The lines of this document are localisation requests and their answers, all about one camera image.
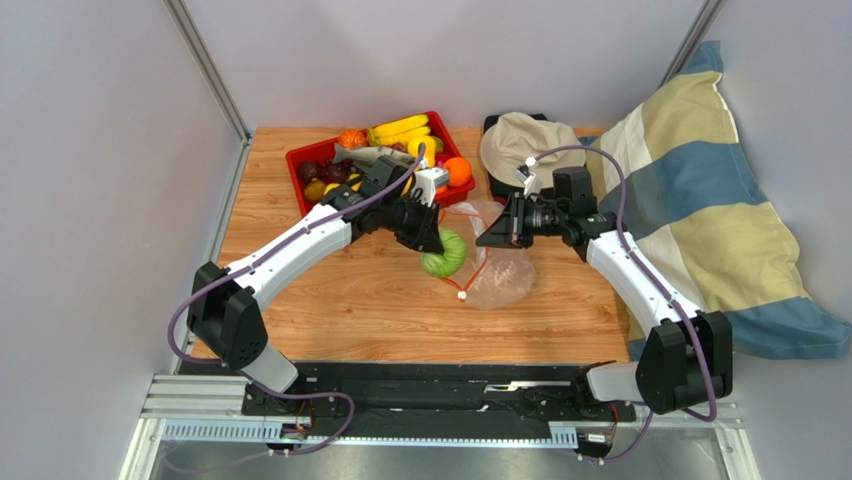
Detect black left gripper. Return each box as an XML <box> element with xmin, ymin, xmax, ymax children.
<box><xmin>380</xmin><ymin>193</ymin><xmax>443</xmax><ymax>255</ymax></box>

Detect green cabbage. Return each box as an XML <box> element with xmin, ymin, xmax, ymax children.
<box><xmin>419</xmin><ymin>227</ymin><xmax>467</xmax><ymax>278</ymax></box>

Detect clear zip top bag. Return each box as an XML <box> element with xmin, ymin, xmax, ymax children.
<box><xmin>440</xmin><ymin>200</ymin><xmax>536</xmax><ymax>310</ymax></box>

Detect grey fish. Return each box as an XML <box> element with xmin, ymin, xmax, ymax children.
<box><xmin>331</xmin><ymin>143</ymin><xmax>416</xmax><ymax>171</ymax></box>

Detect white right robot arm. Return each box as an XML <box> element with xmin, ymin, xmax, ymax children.
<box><xmin>476</xmin><ymin>162</ymin><xmax>733</xmax><ymax>419</ymax></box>

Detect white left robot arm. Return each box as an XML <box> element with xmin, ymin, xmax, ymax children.
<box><xmin>176</xmin><ymin>156</ymin><xmax>449</xmax><ymax>393</ymax></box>

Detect black object under hat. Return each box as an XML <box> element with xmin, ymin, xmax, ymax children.
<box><xmin>479</xmin><ymin>112</ymin><xmax>559</xmax><ymax>198</ymax></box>

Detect red plastic tray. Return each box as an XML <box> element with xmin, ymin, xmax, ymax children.
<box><xmin>286</xmin><ymin>111</ymin><xmax>476</xmax><ymax>217</ymax></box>

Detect orange fruit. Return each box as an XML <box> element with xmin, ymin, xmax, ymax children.
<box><xmin>443</xmin><ymin>157</ymin><xmax>473</xmax><ymax>188</ymax></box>

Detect beige bucket hat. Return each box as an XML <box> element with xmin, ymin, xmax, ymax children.
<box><xmin>479</xmin><ymin>112</ymin><xmax>581</xmax><ymax>189</ymax></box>

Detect yellow pear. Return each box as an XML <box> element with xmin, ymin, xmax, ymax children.
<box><xmin>407</xmin><ymin>135</ymin><xmax>438</xmax><ymax>169</ymax></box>

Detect yellow banana in tray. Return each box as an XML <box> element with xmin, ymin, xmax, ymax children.
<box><xmin>366</xmin><ymin>113</ymin><xmax>431</xmax><ymax>146</ymax></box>

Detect dark purple grapes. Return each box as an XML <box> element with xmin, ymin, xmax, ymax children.
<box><xmin>321</xmin><ymin>159</ymin><xmax>355</xmax><ymax>184</ymax></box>

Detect brown kiwi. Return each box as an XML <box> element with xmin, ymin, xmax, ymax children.
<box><xmin>303</xmin><ymin>179</ymin><xmax>327</xmax><ymax>204</ymax></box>

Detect orange pumpkin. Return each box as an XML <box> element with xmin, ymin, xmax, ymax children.
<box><xmin>337</xmin><ymin>129</ymin><xmax>369</xmax><ymax>150</ymax></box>

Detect dark purple mangosteen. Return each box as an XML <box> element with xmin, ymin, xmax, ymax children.
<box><xmin>296</xmin><ymin>160</ymin><xmax>323</xmax><ymax>185</ymax></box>

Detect striped pillow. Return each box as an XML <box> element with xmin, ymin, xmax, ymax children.
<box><xmin>586</xmin><ymin>41</ymin><xmax>851</xmax><ymax>360</ymax></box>

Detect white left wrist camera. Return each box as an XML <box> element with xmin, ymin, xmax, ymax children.
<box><xmin>409</xmin><ymin>167</ymin><xmax>449</xmax><ymax>206</ymax></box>

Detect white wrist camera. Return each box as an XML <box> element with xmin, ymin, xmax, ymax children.
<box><xmin>409</xmin><ymin>167</ymin><xmax>449</xmax><ymax>206</ymax></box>
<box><xmin>515</xmin><ymin>156</ymin><xmax>542</xmax><ymax>197</ymax></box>

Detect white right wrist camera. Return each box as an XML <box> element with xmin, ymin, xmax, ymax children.
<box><xmin>515</xmin><ymin>156</ymin><xmax>542</xmax><ymax>197</ymax></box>

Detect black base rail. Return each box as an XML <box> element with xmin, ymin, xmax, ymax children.
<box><xmin>241</xmin><ymin>361</ymin><xmax>637</xmax><ymax>440</ymax></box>

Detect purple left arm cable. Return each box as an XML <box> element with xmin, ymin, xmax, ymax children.
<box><xmin>166</xmin><ymin>142</ymin><xmax>428</xmax><ymax>461</ymax></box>

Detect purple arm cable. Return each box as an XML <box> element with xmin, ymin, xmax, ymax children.
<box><xmin>166</xmin><ymin>142</ymin><xmax>428</xmax><ymax>461</ymax></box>
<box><xmin>529</xmin><ymin>144</ymin><xmax>720</xmax><ymax>465</ymax></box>

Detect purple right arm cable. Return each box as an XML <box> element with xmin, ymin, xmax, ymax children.
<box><xmin>529</xmin><ymin>144</ymin><xmax>720</xmax><ymax>465</ymax></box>

